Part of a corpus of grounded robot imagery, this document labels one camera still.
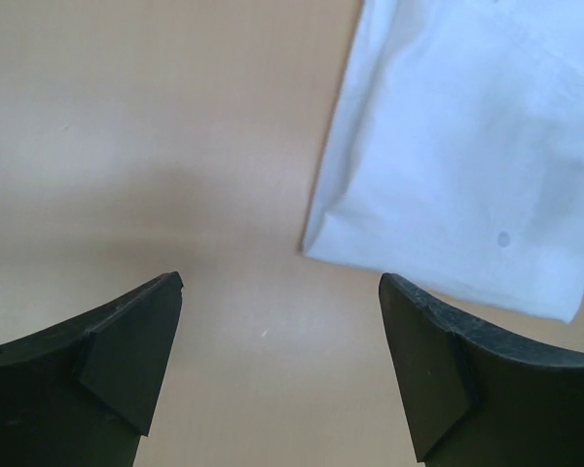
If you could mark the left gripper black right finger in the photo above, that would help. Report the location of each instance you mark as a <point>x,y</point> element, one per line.
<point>475,394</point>

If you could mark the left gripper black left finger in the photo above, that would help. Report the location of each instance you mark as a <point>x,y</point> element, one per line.
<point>83,392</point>

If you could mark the white long sleeve shirt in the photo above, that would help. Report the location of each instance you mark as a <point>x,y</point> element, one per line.
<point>455,156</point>

